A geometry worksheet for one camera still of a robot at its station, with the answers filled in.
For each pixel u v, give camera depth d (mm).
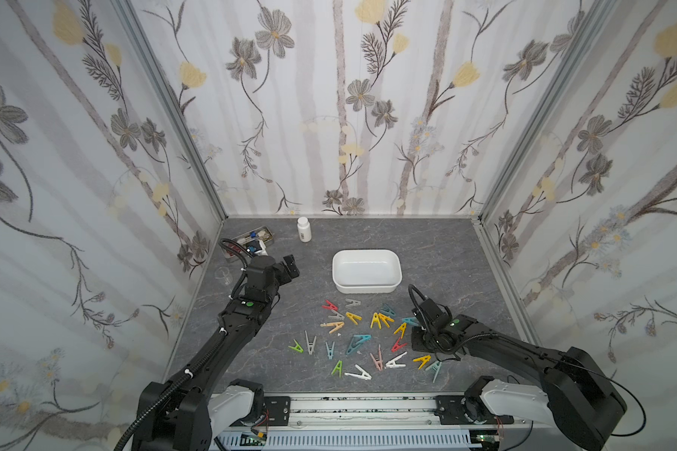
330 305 930
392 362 819
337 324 895
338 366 817
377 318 906
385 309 929
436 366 816
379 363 818
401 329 882
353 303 949
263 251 731
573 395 412
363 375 799
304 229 1075
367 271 1014
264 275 606
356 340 862
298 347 842
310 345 855
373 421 733
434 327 672
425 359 822
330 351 839
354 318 906
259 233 1133
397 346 854
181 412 390
